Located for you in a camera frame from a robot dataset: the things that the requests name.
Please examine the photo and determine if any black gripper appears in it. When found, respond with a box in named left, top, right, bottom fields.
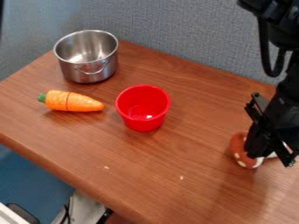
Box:
left=245, top=82, right=299, bottom=167

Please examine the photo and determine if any brown white plush mushroom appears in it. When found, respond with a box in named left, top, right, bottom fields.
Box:
left=229, top=131, right=290, bottom=170

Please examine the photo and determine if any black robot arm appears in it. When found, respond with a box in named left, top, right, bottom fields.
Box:
left=238, top=0, right=299, bottom=167

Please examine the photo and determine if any red plastic bowl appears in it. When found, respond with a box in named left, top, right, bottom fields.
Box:
left=115, top=85, right=171, bottom=132

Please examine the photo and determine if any white table leg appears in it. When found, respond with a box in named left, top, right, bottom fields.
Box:
left=51, top=191, right=107, bottom=224

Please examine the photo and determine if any orange toy carrot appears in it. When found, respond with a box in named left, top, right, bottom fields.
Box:
left=38, top=90, right=106, bottom=112

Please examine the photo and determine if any stainless steel pot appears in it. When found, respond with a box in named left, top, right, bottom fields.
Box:
left=54, top=30, right=119, bottom=84

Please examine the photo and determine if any black white object corner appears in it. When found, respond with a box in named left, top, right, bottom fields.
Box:
left=0, top=203, right=41, bottom=224

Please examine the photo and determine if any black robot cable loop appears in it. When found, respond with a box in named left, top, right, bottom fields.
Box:
left=257, top=17, right=289, bottom=78

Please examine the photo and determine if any black cable under table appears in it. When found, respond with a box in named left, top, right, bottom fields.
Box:
left=59, top=196, right=74, bottom=224

